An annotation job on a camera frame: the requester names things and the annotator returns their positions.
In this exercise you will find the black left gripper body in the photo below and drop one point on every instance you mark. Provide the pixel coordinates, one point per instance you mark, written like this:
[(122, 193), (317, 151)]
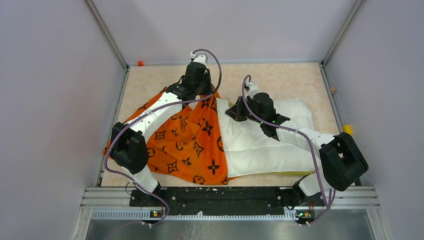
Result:
[(204, 87)]

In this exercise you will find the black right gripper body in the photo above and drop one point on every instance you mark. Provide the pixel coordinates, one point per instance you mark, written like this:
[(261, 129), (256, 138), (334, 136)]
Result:
[(244, 112)]

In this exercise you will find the white pillow yellow edge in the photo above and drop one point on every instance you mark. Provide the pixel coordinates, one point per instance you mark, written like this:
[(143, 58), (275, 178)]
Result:
[(249, 151)]

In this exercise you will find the orange patterned pillowcase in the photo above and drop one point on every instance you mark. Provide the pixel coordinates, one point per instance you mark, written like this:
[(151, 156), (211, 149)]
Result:
[(189, 145)]

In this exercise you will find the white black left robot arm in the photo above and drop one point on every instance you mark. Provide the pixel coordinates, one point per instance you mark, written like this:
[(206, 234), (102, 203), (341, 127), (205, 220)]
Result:
[(128, 144)]

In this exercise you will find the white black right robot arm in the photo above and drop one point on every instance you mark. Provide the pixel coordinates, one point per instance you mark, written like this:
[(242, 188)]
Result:
[(337, 159)]

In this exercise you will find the yellow toy block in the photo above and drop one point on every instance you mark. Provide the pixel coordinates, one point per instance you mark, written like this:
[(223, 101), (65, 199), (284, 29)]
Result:
[(347, 129)]

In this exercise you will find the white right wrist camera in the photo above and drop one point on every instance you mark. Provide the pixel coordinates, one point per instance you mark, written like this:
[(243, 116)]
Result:
[(251, 89)]

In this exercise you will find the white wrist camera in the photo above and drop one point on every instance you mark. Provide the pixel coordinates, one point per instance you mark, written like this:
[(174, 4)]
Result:
[(198, 58), (251, 89)]

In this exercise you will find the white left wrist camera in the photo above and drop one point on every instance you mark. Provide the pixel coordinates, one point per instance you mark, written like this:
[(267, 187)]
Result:
[(198, 58)]

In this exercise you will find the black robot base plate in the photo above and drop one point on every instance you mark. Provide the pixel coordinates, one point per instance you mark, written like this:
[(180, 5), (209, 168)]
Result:
[(226, 201)]

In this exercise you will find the aluminium front rail frame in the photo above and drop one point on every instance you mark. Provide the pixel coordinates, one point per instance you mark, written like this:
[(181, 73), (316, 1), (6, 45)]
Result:
[(112, 203)]

